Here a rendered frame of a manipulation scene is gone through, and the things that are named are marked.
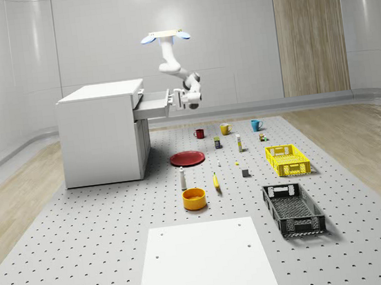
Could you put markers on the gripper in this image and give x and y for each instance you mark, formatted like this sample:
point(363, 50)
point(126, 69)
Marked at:
point(179, 98)

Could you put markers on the white drawer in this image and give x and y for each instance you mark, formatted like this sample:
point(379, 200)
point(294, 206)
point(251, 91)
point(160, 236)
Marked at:
point(152, 103)

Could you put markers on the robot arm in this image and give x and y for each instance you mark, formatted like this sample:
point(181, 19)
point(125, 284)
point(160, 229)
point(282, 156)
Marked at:
point(169, 67)

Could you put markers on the red mug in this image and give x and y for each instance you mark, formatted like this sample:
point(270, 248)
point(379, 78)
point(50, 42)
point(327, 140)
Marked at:
point(199, 134)

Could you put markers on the yellow mug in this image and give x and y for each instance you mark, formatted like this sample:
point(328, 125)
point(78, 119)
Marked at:
point(225, 129)

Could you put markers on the flat-sided can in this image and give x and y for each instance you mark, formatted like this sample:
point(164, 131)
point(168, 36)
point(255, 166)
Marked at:
point(217, 143)

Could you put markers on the red plate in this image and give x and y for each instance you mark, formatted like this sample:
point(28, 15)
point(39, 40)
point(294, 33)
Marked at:
point(187, 158)

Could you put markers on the white and yellow carton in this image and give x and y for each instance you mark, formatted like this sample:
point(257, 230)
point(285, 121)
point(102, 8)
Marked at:
point(239, 143)

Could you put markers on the blue mug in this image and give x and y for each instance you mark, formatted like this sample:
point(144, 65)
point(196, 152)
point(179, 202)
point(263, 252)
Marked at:
point(256, 125)

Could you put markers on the tall white bottle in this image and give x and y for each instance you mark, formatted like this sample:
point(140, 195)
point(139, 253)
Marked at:
point(183, 180)

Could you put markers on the white cabinet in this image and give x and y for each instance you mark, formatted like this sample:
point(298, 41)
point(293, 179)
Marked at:
point(99, 139)

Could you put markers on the banana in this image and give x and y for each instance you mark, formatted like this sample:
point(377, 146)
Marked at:
point(216, 181)

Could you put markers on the puzzle cube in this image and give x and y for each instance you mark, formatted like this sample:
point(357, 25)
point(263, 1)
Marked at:
point(263, 137)

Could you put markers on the grey cube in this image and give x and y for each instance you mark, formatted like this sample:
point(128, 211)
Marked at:
point(245, 173)

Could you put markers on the yellow bowl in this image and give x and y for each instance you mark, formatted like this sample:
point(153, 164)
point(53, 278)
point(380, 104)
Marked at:
point(194, 202)

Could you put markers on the yellow basket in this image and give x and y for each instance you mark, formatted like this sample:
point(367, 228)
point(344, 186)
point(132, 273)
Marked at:
point(289, 168)

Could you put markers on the white board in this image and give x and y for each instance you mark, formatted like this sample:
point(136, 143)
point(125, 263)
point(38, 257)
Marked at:
point(206, 269)

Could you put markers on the dark grey basket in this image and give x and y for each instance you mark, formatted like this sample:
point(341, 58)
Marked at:
point(303, 226)

